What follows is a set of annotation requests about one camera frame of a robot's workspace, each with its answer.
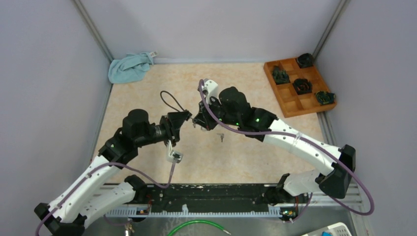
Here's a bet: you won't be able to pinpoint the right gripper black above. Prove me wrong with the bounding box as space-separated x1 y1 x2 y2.
193 95 240 131

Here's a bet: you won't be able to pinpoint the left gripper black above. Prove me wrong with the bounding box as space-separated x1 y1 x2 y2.
135 111 189 148

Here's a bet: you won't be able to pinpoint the black cable lock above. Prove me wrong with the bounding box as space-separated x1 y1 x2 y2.
159 90 186 114

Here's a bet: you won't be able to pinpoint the small silver keys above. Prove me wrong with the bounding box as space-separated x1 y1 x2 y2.
217 133 224 142

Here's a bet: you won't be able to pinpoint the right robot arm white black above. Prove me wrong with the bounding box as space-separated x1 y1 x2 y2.
193 84 356 203

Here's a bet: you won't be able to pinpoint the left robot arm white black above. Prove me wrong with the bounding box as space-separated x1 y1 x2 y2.
34 109 191 236

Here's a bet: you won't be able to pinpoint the light blue cloth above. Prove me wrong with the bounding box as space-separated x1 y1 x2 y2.
108 51 158 84

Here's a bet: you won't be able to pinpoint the dark rosette upper left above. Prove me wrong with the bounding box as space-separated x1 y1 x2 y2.
272 66 290 85

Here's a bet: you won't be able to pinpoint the wooden compartment tray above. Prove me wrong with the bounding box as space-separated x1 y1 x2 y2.
264 58 337 118

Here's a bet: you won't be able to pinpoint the dark rosette centre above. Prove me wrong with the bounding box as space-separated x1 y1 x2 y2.
293 78 313 95

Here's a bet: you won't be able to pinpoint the dark rosette top corner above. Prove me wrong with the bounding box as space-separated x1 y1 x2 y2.
296 53 315 69

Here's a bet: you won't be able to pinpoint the dark rosette right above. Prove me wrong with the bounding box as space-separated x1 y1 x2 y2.
315 91 335 106

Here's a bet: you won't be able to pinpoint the white basket corner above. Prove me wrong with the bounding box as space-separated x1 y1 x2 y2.
302 222 352 236

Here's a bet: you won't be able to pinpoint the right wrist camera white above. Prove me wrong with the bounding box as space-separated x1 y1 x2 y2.
201 78 218 105

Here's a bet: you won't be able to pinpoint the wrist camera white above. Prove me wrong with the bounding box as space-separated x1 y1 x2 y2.
166 141 183 163
201 78 218 105

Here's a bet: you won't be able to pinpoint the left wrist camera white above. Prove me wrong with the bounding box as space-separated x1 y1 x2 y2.
166 141 183 163

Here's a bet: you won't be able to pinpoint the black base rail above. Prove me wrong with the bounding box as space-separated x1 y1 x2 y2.
117 183 308 216

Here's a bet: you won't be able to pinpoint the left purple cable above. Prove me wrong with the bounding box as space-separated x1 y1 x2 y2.
34 161 177 236

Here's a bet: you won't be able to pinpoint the purple cable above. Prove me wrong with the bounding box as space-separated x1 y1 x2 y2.
34 161 177 236
198 79 375 216

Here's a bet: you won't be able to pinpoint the green cable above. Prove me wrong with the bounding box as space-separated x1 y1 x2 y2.
167 220 232 236

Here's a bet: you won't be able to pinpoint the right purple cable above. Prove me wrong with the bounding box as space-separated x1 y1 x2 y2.
198 79 375 216

